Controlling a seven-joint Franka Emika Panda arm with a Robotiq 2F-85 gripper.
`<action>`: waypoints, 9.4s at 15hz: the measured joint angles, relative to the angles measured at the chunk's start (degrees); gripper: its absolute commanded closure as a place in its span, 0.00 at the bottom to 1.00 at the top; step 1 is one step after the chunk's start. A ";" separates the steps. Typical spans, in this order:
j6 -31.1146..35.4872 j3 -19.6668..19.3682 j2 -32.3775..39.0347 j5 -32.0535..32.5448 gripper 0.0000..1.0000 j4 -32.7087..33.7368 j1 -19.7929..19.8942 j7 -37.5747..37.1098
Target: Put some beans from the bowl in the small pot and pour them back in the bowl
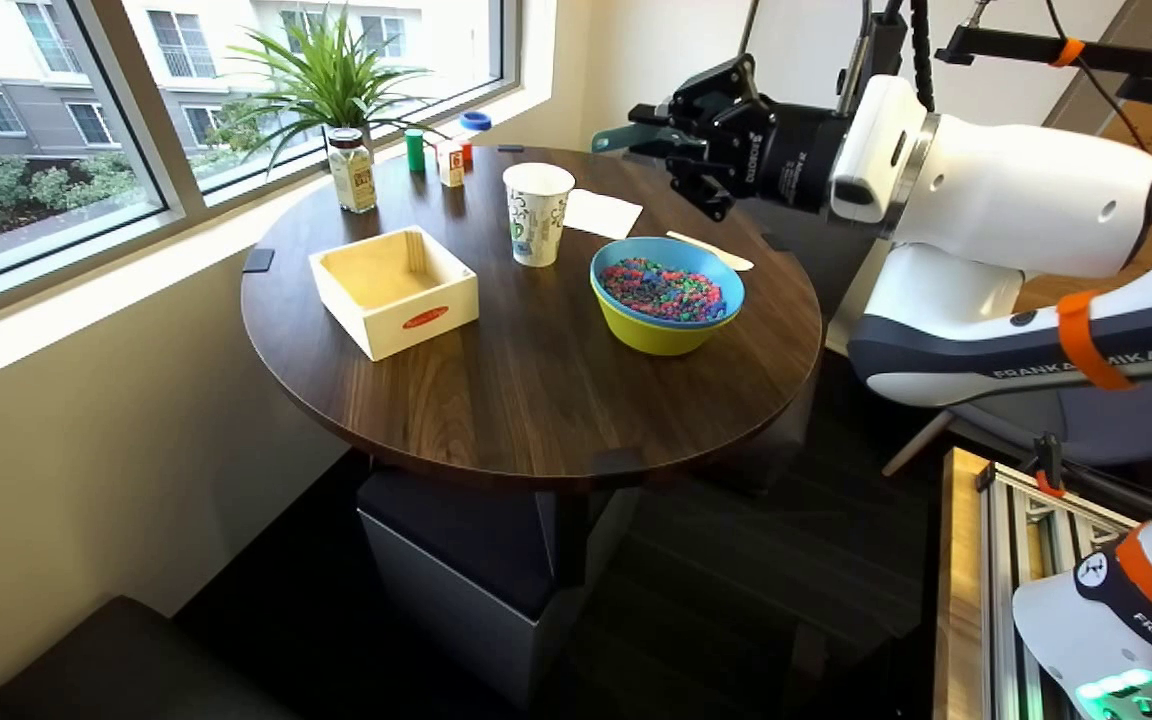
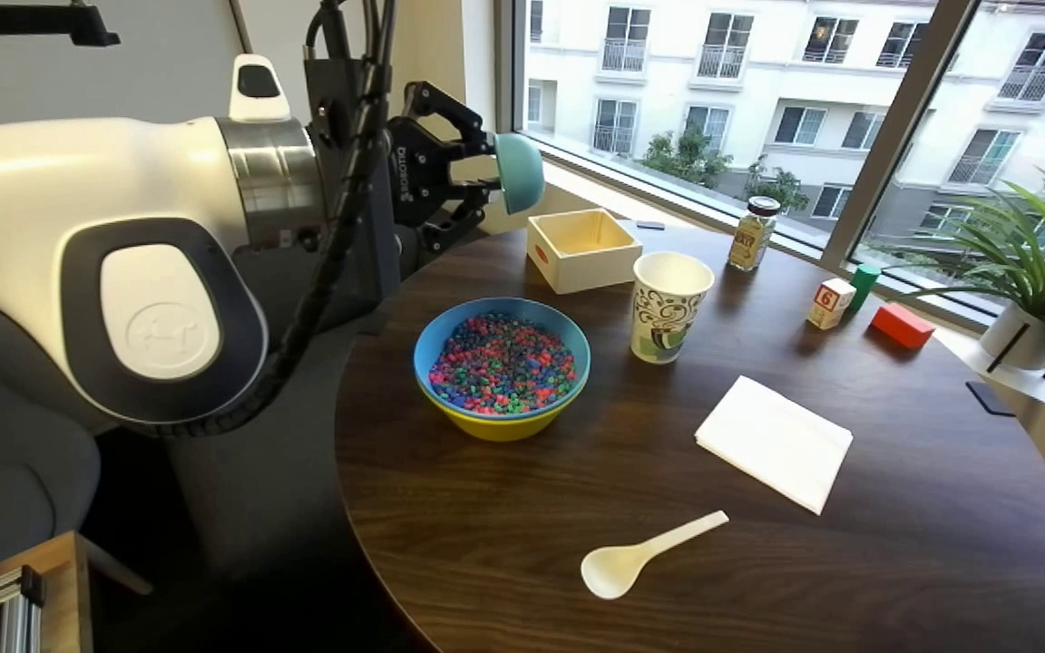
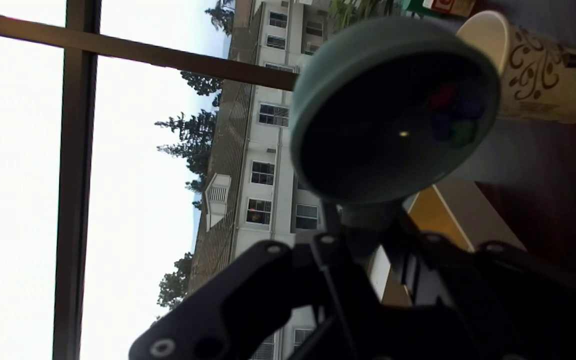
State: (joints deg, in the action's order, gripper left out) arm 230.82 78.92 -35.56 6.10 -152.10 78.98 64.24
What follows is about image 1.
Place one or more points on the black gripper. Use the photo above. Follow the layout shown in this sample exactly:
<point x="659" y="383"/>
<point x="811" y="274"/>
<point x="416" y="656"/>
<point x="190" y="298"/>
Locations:
<point x="777" y="145"/>

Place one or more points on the colourful beans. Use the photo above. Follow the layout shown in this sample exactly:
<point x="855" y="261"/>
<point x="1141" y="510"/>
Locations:
<point x="660" y="291"/>

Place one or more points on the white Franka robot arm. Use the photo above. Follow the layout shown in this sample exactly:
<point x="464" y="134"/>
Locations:
<point x="1030" y="201"/>

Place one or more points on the white paper napkin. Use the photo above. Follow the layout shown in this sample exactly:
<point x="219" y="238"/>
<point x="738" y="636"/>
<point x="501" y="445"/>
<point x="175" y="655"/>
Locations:
<point x="606" y="213"/>

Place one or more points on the white plastic spoon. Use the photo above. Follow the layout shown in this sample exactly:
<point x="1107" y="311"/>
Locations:
<point x="721" y="252"/>

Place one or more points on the patterned paper cup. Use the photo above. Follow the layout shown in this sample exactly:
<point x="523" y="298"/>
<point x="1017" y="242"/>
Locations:
<point x="537" y="213"/>

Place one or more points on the blue round lid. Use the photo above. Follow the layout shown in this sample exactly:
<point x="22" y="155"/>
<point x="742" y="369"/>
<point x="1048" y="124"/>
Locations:
<point x="474" y="122"/>

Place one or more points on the red wooden block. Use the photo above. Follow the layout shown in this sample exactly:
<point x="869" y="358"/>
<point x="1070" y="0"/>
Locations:
<point x="468" y="158"/>

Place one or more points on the white numbered wooden block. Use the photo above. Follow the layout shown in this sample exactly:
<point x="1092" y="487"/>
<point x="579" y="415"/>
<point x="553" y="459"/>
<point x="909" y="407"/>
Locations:
<point x="450" y="165"/>

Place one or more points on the glass spice jar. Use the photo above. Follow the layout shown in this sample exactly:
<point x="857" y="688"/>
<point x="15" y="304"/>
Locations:
<point x="355" y="175"/>

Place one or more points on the cream wooden box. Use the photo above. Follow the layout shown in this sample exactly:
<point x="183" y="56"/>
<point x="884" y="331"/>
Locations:
<point x="397" y="321"/>

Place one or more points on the green potted plant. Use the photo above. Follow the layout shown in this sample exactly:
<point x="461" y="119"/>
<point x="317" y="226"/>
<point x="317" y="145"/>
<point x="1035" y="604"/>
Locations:
<point x="322" y="74"/>

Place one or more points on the blue-grey round chair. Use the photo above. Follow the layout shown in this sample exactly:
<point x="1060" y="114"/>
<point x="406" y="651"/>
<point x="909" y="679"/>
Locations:
<point x="1122" y="424"/>

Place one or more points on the grey cube ottoman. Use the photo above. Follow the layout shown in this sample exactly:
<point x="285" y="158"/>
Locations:
<point x="458" y="625"/>

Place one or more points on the black bench cushion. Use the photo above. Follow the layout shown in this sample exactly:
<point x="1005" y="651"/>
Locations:
<point x="122" y="665"/>

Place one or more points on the aluminium robot stand frame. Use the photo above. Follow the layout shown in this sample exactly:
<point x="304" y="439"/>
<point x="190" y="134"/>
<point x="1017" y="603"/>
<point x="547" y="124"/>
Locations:
<point x="991" y="603"/>

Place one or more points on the grey window frame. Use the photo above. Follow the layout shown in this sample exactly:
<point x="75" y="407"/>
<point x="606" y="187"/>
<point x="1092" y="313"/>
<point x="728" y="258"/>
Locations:
<point x="149" y="104"/>

